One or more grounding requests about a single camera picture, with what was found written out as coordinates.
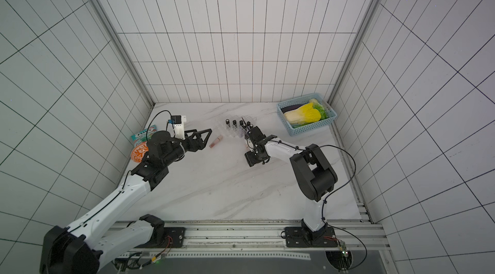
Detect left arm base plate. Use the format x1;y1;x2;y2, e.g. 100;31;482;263
153;227;186;249

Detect green candy packet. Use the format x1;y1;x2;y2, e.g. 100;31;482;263
131;125;157;147

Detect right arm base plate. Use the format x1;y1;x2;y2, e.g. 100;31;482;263
280;227;339;248

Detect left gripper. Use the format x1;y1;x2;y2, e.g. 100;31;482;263
163;130;211;164

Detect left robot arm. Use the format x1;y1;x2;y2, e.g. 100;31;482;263
39;129;212;273

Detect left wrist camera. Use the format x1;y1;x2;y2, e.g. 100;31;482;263
169;115;187;140

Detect orange patterned cup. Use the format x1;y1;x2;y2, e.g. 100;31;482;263
130;142;148;163

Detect dark purple toy eggplant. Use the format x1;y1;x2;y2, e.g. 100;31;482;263
280;104;302;114

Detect teal plastic basket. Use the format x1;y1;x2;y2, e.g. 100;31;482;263
277;93;338;136

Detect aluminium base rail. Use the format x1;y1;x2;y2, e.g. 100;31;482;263
104;219;389;261

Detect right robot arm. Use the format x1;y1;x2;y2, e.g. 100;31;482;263
245;126;338;240

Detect peach lip gloss tube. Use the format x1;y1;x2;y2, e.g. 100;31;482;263
210;135;224;148

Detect clear acrylic lipstick organizer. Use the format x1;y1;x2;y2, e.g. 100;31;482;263
219;115;257;139

